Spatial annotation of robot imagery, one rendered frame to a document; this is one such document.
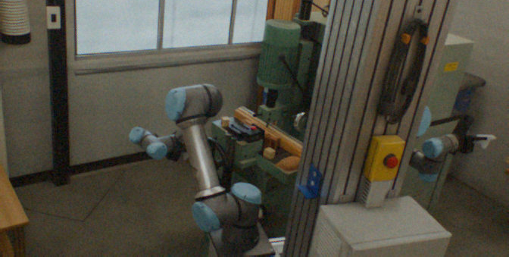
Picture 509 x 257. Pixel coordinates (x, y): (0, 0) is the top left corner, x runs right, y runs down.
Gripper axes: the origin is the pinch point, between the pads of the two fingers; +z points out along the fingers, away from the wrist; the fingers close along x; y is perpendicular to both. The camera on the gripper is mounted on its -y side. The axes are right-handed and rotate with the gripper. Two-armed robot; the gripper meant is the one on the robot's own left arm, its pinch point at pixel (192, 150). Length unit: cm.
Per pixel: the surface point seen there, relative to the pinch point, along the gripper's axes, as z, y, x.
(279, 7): 104, -103, -110
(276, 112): 28.4, -35.8, 9.4
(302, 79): 30, -57, 13
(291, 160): 25.0, -20.6, 36.3
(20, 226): -46, 68, -26
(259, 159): 21.8, -12.2, 21.2
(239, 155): 12.0, -9.9, 17.4
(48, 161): 9, 75, -134
